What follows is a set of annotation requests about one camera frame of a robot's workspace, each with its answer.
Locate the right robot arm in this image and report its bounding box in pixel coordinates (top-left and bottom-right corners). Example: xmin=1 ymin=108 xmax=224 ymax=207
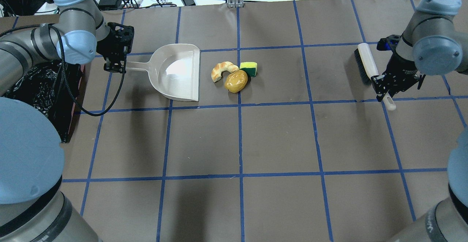
xmin=370 ymin=0 xmax=468 ymax=242

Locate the beige dustpan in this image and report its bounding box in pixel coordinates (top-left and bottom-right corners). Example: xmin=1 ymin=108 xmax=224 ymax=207
xmin=127 ymin=44 xmax=201 ymax=102

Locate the black lined trash bin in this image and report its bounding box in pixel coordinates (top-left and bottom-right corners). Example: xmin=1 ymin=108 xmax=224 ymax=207
xmin=2 ymin=61 xmax=85 ymax=143

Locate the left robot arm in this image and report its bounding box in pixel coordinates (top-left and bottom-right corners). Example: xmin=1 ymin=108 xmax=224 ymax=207
xmin=0 ymin=0 xmax=134 ymax=242

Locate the yellow green sponge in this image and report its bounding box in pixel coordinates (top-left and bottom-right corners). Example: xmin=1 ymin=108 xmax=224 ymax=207
xmin=239 ymin=61 xmax=258 ymax=77

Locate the beige hand brush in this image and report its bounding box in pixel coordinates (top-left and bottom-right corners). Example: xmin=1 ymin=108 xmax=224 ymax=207
xmin=354 ymin=43 xmax=396 ymax=111

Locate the yellow potato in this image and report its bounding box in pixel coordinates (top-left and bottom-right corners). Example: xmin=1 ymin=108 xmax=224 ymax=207
xmin=224 ymin=70 xmax=249 ymax=93

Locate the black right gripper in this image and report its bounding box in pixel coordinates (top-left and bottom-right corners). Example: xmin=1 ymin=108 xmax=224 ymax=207
xmin=376 ymin=54 xmax=426 ymax=102

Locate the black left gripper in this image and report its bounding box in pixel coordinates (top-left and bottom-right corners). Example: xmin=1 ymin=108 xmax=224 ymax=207
xmin=97 ymin=22 xmax=135 ymax=73

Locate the croissant bread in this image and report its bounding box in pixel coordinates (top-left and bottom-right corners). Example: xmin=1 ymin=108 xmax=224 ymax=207
xmin=211 ymin=61 xmax=239 ymax=83

